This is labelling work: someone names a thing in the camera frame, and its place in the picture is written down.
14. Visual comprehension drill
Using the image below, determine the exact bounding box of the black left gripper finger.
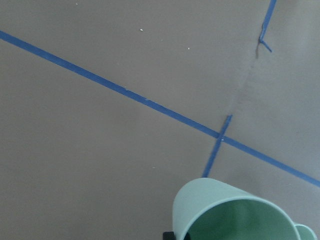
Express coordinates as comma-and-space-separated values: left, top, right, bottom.
162, 231, 176, 240

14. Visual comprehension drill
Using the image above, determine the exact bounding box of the light green cup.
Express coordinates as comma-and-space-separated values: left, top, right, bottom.
295, 223, 318, 240
172, 178, 301, 240

